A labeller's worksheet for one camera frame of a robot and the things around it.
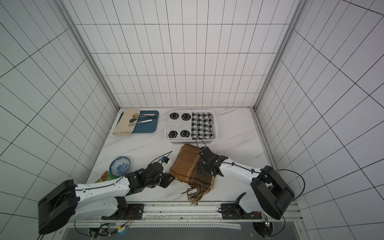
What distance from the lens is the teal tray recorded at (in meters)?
1.09

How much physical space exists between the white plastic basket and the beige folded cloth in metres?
0.29

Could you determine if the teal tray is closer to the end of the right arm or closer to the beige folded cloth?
the beige folded cloth

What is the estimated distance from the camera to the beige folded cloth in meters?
1.03

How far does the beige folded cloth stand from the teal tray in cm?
3

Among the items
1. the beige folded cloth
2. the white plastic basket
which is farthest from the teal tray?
the white plastic basket

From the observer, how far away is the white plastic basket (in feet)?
3.00
